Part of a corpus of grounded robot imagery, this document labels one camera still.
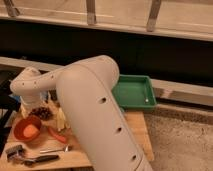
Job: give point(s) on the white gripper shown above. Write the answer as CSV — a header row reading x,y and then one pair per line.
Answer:
x,y
28,103

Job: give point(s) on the dark grape bunch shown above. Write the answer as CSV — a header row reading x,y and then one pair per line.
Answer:
x,y
44,113

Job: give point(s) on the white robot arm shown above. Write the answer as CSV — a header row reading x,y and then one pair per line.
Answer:
x,y
84,91

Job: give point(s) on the blue object at table edge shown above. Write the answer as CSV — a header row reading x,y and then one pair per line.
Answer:
x,y
15,97

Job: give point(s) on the orange bowl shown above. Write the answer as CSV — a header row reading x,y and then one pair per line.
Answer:
x,y
20,126

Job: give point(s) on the orange fruit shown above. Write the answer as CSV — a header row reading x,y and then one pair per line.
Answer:
x,y
30,131

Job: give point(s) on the red sausage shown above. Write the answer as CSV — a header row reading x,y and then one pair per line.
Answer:
x,y
56,135

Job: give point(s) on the yellow banana slices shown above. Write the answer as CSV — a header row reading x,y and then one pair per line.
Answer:
x,y
62,122

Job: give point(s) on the grey metal clamp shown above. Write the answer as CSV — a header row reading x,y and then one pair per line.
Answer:
x,y
15,153

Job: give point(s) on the wooden cutting board table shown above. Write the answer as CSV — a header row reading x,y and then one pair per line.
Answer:
x,y
75,159

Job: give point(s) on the metal fork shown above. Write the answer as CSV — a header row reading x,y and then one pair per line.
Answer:
x,y
64,149

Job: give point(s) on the green plastic tray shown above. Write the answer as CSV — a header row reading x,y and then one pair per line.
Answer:
x,y
134,92

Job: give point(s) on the black handled tool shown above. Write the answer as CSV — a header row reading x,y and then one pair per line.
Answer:
x,y
40,159

